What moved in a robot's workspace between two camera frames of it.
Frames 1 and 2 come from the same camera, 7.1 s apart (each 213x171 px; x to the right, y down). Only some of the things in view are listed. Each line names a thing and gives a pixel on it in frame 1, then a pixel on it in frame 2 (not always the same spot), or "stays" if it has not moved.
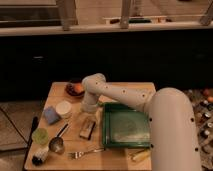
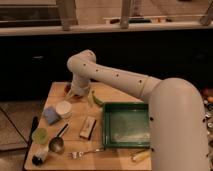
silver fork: (78, 154) stays
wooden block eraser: (87, 128) stays
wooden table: (68, 138) stays
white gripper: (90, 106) → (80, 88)
